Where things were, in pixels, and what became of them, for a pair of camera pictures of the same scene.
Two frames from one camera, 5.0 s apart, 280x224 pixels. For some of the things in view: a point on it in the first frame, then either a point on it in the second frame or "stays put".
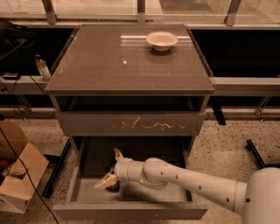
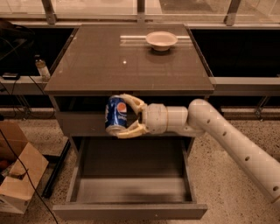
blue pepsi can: (115, 187) -> (115, 111)
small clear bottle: (43, 68) stays put
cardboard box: (15, 183) stays put
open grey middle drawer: (95, 157) stays put
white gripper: (121, 168) -> (155, 118)
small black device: (10, 75) stays put
